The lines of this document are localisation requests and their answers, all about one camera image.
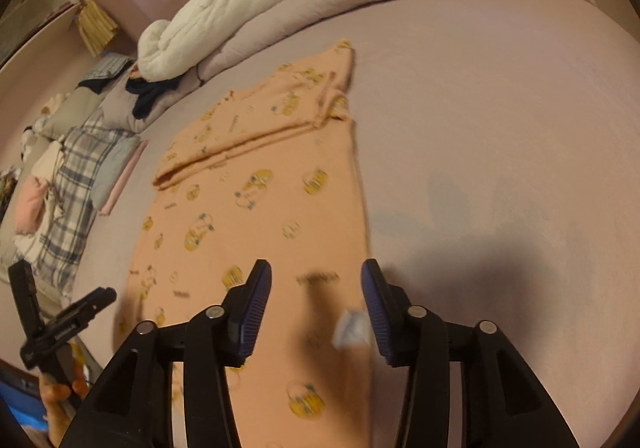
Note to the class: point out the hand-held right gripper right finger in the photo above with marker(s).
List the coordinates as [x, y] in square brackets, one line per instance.
[377, 313]

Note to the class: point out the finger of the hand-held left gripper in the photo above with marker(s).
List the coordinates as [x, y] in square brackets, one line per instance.
[87, 305]
[24, 293]

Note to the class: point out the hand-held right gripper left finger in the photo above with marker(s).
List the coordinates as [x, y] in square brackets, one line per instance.
[257, 308]

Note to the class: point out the peach cartoon print garment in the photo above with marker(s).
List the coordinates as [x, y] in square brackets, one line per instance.
[280, 208]

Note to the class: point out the dark navy clothes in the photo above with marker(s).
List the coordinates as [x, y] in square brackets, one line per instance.
[145, 95]

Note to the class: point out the person's left hand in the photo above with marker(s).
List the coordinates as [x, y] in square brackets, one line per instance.
[57, 403]

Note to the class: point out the pink cloth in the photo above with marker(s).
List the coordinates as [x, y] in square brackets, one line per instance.
[30, 205]

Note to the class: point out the plaid pillow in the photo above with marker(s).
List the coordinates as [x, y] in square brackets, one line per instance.
[75, 188]

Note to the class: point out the pink folded sheet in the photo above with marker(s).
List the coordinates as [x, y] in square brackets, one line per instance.
[132, 173]

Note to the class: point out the light blue towel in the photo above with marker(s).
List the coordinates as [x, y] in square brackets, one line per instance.
[117, 163]

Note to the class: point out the grey pillow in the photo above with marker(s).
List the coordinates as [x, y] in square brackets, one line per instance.
[70, 110]

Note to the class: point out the bed with lilac sheet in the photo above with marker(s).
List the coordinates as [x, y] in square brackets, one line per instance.
[475, 128]

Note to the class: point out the blue striped cloth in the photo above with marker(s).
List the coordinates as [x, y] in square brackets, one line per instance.
[107, 67]

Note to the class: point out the pale wardrobe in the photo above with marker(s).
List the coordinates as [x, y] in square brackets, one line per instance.
[35, 18]

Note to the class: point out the woven bamboo basket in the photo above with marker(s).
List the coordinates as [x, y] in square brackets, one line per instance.
[97, 25]

